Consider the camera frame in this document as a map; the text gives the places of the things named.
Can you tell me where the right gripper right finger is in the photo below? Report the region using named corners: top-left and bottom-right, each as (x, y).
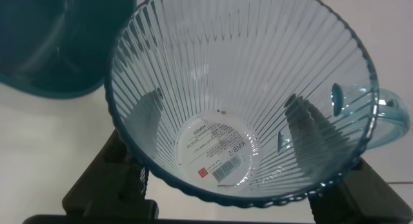
top-left (283, 94), bottom-right (413, 224)

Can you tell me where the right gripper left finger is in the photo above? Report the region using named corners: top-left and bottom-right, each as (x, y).
top-left (62, 88), bottom-right (164, 219)

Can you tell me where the clear blue ribbed cup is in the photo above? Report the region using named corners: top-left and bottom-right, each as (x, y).
top-left (105, 0), bottom-right (411, 209)

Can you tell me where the dark teal square basin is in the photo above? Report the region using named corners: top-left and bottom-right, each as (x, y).
top-left (0, 0), bottom-right (138, 99)

